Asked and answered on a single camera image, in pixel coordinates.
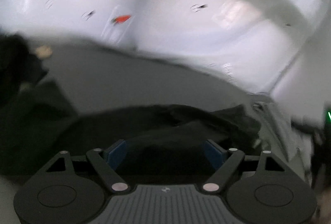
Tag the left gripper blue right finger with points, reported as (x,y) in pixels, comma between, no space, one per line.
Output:
(214,154)

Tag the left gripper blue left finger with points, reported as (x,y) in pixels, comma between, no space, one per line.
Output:
(116,153)

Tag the black zip-up jacket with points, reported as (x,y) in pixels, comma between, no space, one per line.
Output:
(164,141)

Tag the folded grey garment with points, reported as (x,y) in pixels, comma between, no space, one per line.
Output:
(298,142)

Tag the white translucent storage bag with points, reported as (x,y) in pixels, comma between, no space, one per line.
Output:
(210,54)

